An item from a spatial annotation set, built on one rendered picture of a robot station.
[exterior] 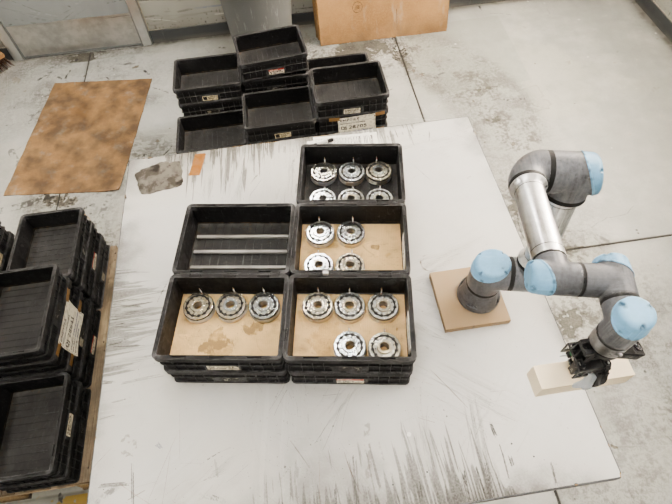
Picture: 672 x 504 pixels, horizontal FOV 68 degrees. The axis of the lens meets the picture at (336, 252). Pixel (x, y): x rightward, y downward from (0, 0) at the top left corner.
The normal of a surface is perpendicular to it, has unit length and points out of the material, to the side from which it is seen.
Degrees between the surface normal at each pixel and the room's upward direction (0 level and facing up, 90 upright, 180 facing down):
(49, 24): 90
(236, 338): 0
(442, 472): 0
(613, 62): 0
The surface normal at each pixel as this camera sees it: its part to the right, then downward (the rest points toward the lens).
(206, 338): -0.04, -0.55
